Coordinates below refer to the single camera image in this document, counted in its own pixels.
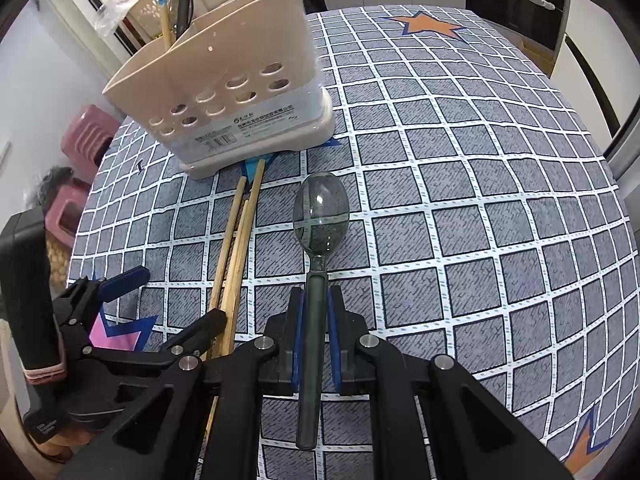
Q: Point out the person's left hand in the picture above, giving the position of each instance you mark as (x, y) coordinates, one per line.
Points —
(62, 445)

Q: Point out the pink rubber band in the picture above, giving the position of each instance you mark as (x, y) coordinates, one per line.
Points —
(45, 374)

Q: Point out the grey checked tablecloth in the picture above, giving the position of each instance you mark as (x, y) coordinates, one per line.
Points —
(450, 210)

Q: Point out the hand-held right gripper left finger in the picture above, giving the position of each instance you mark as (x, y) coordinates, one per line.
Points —
(297, 340)

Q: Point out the crumpled clear plastic bag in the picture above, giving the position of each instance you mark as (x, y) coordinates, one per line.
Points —
(112, 17)

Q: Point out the white refrigerator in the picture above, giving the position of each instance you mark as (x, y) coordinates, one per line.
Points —
(595, 50)

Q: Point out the tall pink plastic stool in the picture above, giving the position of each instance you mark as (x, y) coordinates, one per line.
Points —
(87, 130)

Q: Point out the short pink plastic stool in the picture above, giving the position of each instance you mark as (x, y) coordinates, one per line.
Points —
(62, 220)

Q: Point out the black built-in oven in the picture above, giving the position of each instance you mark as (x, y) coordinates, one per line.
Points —
(515, 0)

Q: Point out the beige plastic utensil holder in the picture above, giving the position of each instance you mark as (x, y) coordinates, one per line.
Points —
(225, 60)

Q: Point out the yellow lumpy sack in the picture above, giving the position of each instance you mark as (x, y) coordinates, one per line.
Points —
(56, 265)

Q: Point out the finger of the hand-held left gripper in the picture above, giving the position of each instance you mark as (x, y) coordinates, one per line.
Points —
(200, 332)
(125, 282)

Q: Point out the grey translucent spoon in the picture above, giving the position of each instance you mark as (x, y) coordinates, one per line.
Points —
(320, 210)
(182, 7)

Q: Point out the blue dotted wooden chopstick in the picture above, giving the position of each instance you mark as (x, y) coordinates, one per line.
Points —
(164, 15)

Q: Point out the dark bag on stool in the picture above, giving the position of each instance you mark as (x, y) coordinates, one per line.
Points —
(55, 182)

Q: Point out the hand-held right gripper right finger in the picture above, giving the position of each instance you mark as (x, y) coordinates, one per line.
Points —
(336, 340)

